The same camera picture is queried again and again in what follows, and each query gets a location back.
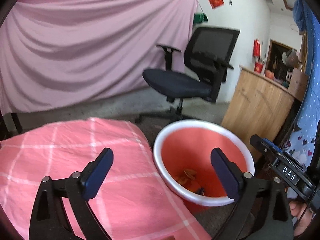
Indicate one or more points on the pink checked tablecloth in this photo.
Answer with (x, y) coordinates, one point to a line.
(132, 203)

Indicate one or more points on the person's right hand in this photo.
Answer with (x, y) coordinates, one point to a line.
(302, 216)

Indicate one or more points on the red cup on cabinet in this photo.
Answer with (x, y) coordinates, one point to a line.
(258, 67)

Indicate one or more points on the red trash bucket white rim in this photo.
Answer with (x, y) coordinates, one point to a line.
(181, 153)

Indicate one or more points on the wooden cabinet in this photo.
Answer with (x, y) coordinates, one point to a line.
(259, 106)

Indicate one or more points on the blue dotted garment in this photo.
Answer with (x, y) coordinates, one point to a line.
(303, 137)

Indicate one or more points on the pink hanging sheet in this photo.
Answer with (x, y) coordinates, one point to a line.
(59, 53)

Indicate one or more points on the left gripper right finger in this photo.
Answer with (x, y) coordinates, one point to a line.
(274, 220)

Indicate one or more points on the black office chair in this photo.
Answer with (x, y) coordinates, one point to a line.
(207, 57)

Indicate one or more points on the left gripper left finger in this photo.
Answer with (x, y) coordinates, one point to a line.
(49, 219)

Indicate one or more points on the orange fruit on cabinet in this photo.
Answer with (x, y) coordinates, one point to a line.
(269, 74)

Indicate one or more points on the green hanging dustpan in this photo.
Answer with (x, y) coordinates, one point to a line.
(200, 17)

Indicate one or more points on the red hanging ornament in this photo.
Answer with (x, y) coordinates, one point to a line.
(256, 48)

